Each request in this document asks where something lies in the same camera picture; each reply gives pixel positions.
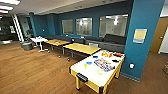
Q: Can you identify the grey round ottoman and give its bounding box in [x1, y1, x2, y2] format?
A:
[20, 40, 34, 52]

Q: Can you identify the dark grey sofa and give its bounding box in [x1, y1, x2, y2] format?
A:
[84, 33, 128, 54]
[44, 34, 86, 45]

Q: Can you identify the black plastic bowl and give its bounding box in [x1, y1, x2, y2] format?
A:
[111, 59, 121, 64]

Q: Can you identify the small white table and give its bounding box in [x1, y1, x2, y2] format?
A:
[29, 36, 49, 54]

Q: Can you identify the red snack packet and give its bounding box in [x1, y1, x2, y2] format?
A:
[101, 51, 113, 59]

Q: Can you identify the yellow air hockey table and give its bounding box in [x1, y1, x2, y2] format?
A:
[69, 49, 126, 94]

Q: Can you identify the medium interior glass window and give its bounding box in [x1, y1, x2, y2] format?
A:
[75, 17, 94, 37]

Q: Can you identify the brown wooden door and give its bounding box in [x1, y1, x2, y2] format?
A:
[149, 16, 168, 54]

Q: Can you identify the yellow framed pillar sign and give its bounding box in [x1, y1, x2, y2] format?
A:
[132, 28, 148, 45]

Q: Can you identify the red black game box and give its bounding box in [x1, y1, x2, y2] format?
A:
[113, 52, 124, 59]

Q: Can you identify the small interior glass window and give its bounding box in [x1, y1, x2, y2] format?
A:
[61, 18, 75, 36]

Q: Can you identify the large interior glass window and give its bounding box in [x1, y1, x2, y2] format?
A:
[98, 13, 130, 39]

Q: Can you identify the blue plastic bowl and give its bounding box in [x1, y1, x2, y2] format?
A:
[85, 60, 93, 65]

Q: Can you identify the white pillar outlet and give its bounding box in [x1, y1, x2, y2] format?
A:
[129, 63, 135, 70]

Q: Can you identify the yellow plastic bowl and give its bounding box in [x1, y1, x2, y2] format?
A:
[96, 68, 105, 76]

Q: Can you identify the colourful board game box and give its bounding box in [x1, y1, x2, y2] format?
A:
[93, 58, 116, 73]

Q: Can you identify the wooden top table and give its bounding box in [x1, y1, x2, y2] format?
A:
[62, 42, 102, 63]
[43, 38, 72, 56]

